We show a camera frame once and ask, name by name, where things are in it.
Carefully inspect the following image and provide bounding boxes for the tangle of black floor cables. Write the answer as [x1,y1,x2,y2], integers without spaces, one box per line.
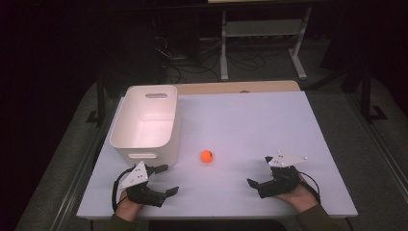
[153,35,280,85]

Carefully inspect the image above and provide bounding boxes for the black metal stand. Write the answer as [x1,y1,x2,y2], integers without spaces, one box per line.
[361,63,389,123]

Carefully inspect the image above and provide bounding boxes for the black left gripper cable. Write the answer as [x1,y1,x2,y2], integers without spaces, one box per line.
[111,166,136,214]

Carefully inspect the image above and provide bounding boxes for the metal floor rail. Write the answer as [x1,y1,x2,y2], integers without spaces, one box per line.
[345,92,408,193]
[50,95,125,231]

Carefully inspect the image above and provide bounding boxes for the orange ball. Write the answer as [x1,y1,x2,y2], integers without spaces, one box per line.
[200,149,215,164]

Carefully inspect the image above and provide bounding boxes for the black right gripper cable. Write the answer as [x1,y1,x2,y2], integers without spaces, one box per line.
[299,170,322,205]

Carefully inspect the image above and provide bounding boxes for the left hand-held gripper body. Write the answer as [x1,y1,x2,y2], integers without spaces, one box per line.
[118,161,168,208]

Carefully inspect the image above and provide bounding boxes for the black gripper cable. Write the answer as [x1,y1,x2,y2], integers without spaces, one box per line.
[111,166,136,214]
[299,170,322,205]

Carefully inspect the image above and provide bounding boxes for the person's left hand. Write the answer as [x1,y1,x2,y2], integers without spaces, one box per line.
[115,192,144,222]

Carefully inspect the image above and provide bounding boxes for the white plastic storage bin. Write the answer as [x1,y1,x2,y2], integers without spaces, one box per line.
[109,84,182,168]

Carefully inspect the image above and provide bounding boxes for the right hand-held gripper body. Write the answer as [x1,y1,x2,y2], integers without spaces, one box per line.
[257,150,309,199]

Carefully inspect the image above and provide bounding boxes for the white metal desk frame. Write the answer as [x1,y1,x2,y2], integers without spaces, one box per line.
[218,6,314,82]

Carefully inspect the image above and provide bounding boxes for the person's right hand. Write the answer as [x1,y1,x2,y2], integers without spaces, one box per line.
[275,174,319,214]

